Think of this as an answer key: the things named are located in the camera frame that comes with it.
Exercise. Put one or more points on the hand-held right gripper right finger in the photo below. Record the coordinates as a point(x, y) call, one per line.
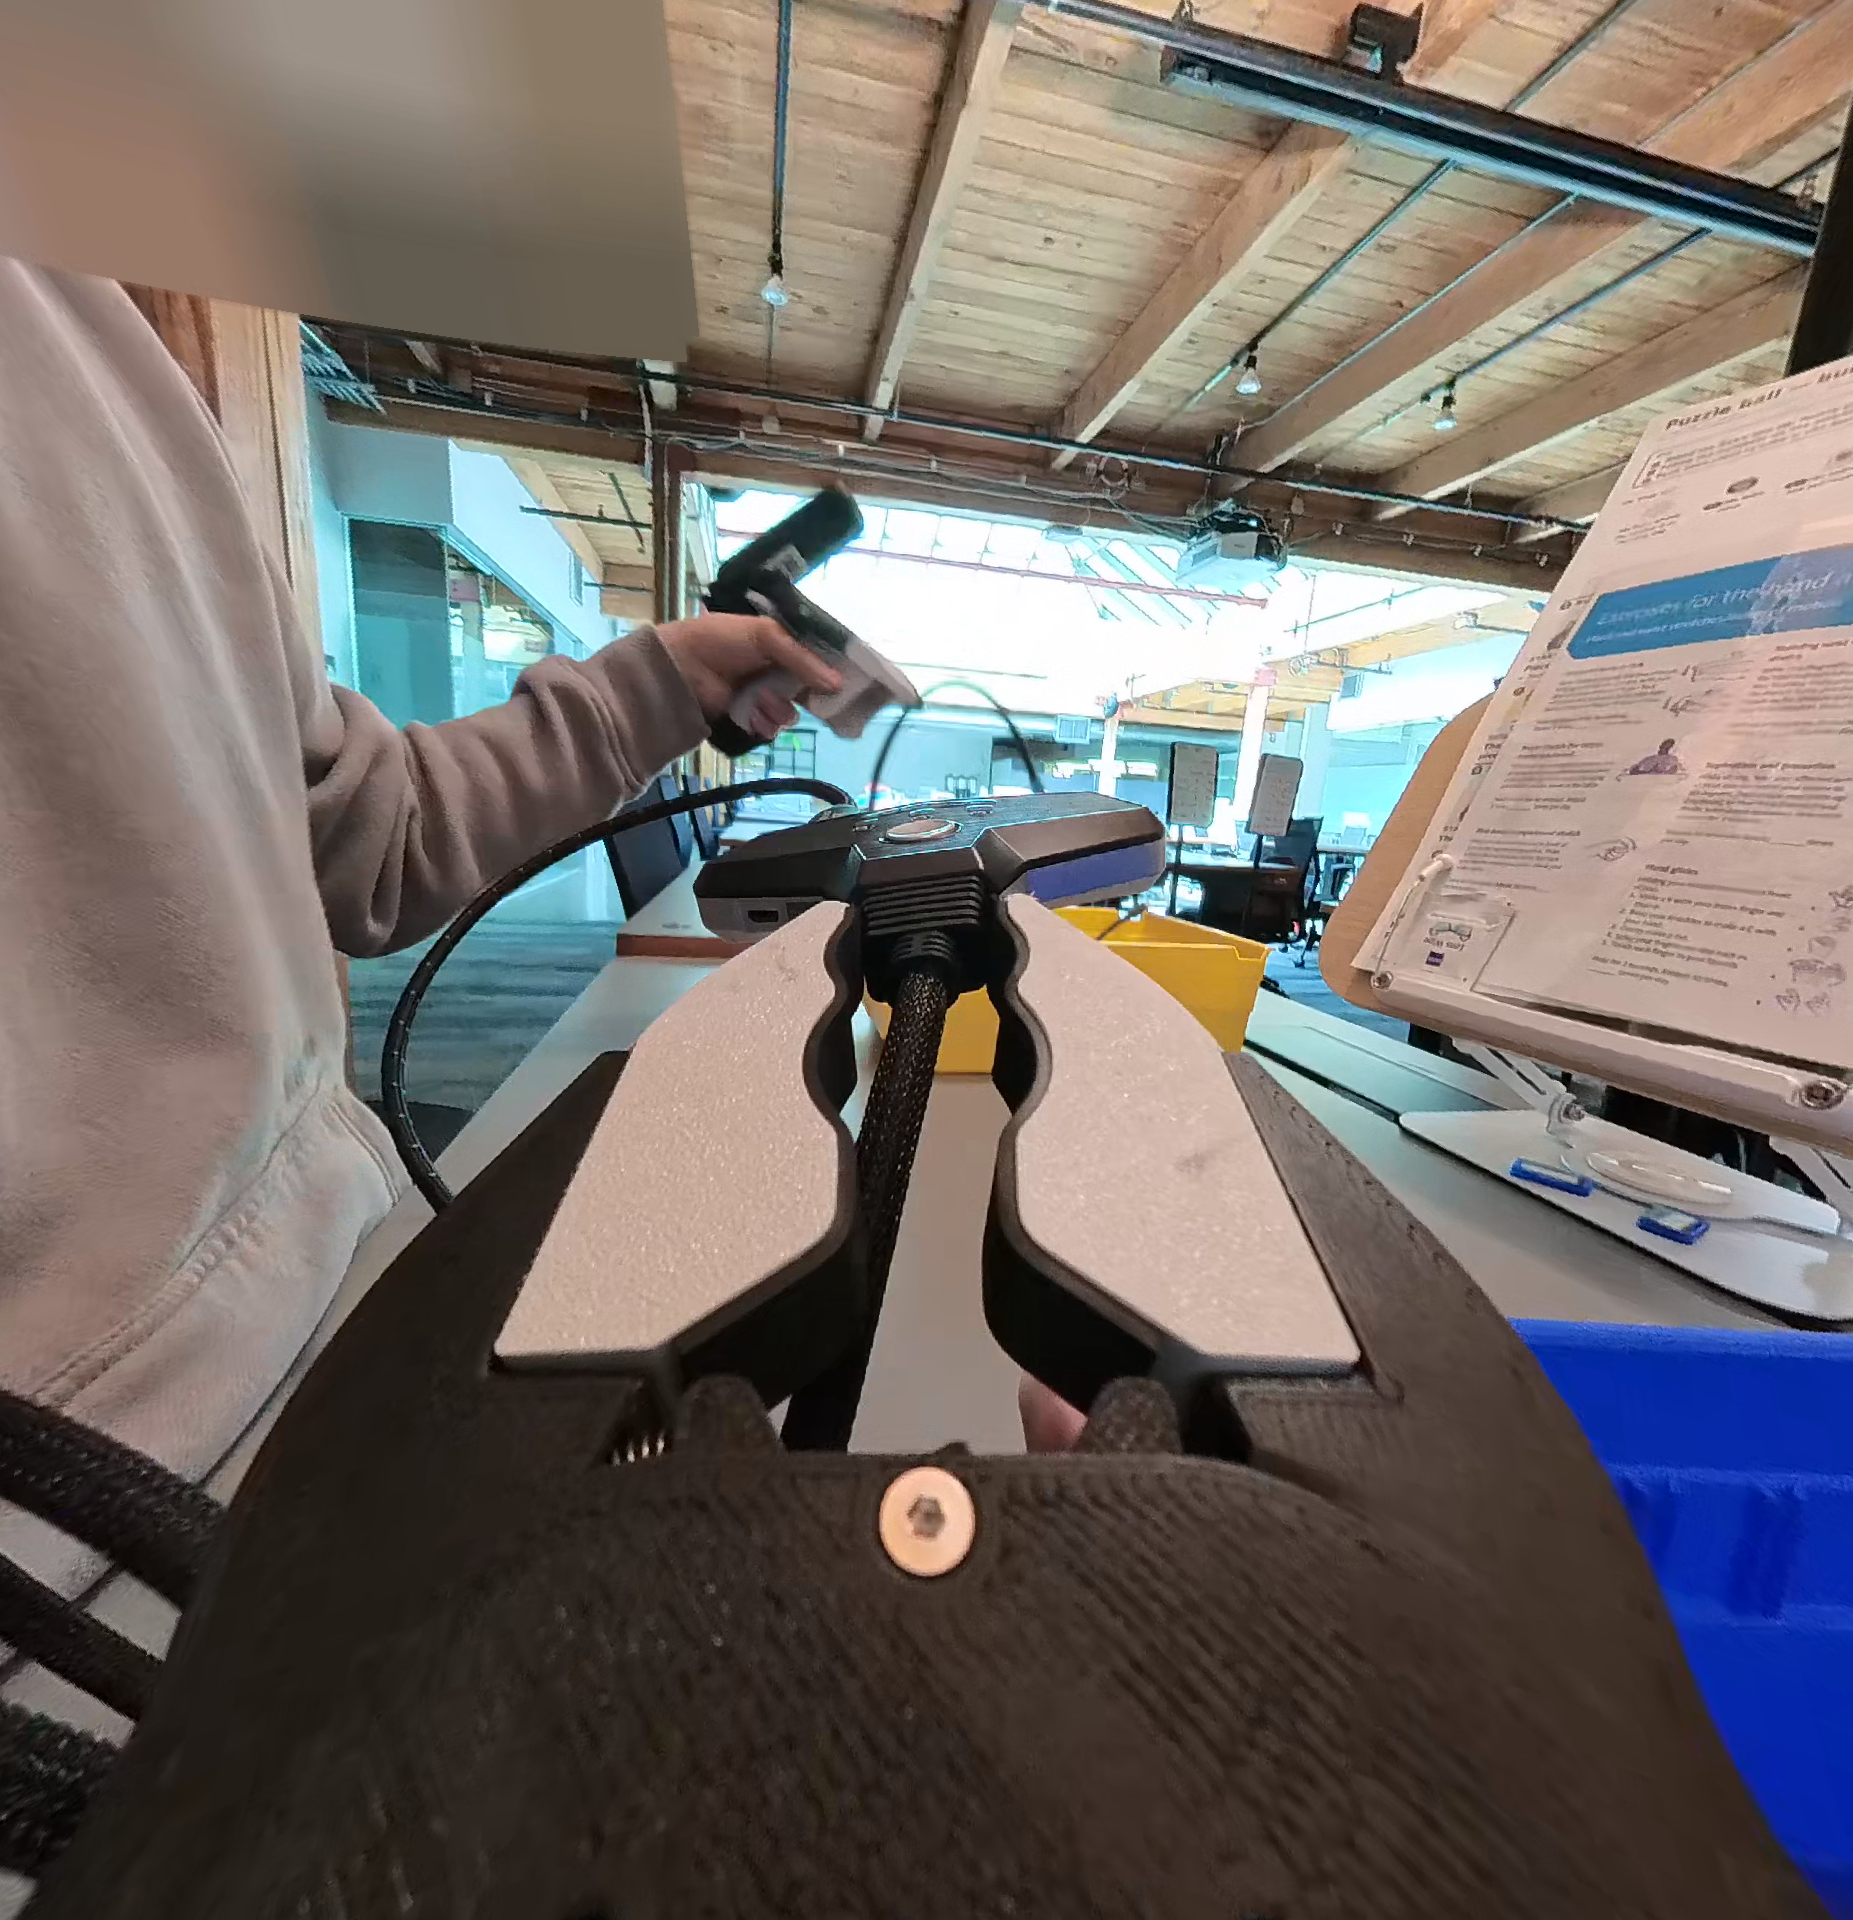
point(1151, 1185)

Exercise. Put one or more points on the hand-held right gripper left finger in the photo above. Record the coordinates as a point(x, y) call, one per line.
point(685, 1169)

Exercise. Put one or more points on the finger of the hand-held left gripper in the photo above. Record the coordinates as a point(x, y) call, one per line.
point(874, 691)

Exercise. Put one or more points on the black usb hub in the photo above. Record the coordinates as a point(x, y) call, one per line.
point(1015, 839)

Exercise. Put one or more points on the person's left forearm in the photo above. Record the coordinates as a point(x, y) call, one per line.
point(476, 780)

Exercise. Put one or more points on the person's left hand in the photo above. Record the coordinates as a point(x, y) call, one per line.
point(725, 661)

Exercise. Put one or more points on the yellow plastic bin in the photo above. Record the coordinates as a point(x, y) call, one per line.
point(1166, 974)

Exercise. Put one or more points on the black office chair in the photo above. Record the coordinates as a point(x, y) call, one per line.
point(648, 856)
point(1286, 879)

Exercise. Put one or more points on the standing whiteboard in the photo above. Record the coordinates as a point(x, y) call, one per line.
point(1275, 796)
point(1194, 785)

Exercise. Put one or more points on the ceiling projector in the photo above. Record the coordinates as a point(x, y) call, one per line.
point(1231, 549)

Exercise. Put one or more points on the person's grey hoodie torso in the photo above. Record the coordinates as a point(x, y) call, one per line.
point(131, 902)

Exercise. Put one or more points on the blue banner instruction sheet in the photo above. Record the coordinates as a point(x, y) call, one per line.
point(1690, 839)

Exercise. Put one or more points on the blue plastic bin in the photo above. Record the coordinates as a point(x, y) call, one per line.
point(1751, 1532)

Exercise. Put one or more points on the white printed instruction sheet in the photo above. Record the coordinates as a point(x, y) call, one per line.
point(1767, 465)

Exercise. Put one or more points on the black ceiling track rail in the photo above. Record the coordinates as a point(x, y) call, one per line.
point(1497, 142)

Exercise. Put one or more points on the black vertical post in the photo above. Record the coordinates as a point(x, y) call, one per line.
point(1850, 179)

